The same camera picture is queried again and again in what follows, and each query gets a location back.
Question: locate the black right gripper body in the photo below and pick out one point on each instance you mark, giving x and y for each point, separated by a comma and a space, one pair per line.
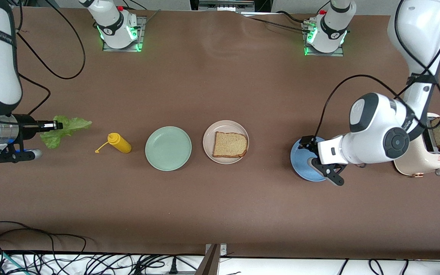
28, 127

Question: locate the green lettuce leaf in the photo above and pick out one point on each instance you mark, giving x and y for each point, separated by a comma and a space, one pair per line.
71, 124

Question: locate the yellow mustard squeeze bottle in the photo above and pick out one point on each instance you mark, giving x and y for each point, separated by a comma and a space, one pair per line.
120, 144

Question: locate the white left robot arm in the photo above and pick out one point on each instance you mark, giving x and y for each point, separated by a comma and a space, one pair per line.
376, 126

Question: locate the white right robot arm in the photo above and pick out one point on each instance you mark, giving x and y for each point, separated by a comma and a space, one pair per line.
113, 23

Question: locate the blue plate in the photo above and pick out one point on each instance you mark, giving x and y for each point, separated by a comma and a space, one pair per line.
300, 164

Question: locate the beige plate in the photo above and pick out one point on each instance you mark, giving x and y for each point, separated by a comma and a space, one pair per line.
208, 142

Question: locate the mint green plate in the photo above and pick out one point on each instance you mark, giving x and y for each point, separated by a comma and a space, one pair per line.
168, 149

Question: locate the white two-slot toaster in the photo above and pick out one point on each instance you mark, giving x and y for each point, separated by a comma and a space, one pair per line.
434, 164

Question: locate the black equipment box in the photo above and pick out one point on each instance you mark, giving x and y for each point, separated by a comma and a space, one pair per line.
229, 4

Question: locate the black power plug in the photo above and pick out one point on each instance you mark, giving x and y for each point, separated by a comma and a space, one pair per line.
173, 266

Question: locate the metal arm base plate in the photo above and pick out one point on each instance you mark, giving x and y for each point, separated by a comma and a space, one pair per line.
142, 30
334, 54

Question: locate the aluminium profile post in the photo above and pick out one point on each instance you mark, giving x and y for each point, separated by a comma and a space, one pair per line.
210, 263

